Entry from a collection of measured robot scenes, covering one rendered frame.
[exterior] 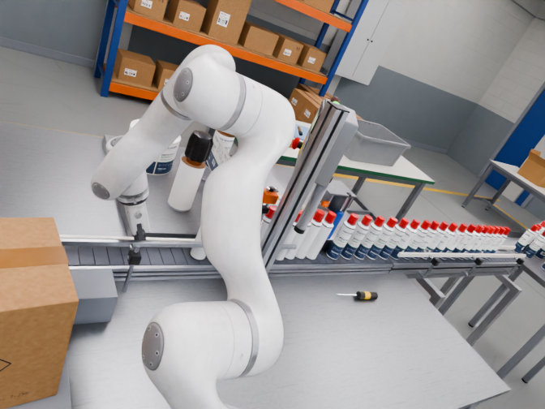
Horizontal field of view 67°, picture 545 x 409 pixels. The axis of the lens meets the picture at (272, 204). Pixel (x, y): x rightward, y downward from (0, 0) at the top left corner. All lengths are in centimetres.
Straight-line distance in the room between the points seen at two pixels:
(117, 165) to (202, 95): 37
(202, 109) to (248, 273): 26
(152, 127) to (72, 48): 463
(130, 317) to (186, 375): 60
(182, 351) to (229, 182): 26
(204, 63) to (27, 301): 48
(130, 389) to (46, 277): 36
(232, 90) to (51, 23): 486
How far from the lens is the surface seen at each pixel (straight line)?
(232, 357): 64
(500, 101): 951
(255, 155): 68
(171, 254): 132
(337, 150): 109
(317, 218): 147
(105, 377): 106
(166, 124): 91
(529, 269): 289
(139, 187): 109
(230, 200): 64
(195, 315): 62
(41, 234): 92
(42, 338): 85
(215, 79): 65
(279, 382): 119
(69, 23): 547
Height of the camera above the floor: 169
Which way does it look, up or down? 27 degrees down
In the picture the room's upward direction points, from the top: 25 degrees clockwise
